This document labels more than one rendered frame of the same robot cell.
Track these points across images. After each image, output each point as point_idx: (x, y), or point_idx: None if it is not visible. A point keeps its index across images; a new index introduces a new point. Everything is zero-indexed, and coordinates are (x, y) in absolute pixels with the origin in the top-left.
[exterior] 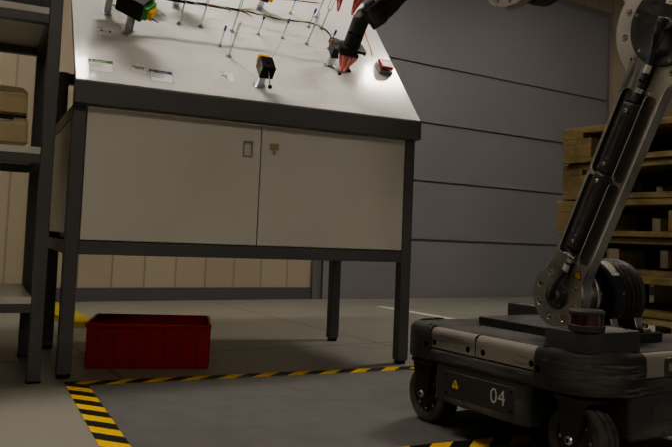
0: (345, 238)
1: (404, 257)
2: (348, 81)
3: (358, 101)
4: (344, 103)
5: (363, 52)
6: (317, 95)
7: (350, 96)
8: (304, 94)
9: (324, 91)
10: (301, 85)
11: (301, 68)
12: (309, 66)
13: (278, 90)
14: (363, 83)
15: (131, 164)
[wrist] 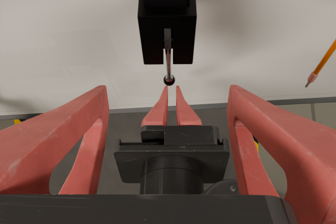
0: None
1: None
2: (220, 28)
3: (222, 80)
4: (181, 91)
5: (209, 183)
6: (116, 86)
7: (205, 72)
8: (85, 89)
9: (135, 73)
10: (74, 71)
11: (61, 17)
12: (86, 0)
13: (25, 92)
14: (276, 23)
15: None
